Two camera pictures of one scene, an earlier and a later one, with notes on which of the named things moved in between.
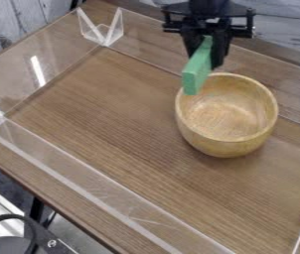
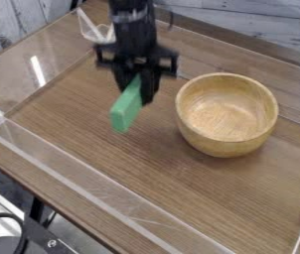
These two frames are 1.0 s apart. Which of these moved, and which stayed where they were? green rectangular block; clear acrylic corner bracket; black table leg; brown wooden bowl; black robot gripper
Moved: green rectangular block; black robot gripper
Stayed: brown wooden bowl; black table leg; clear acrylic corner bracket
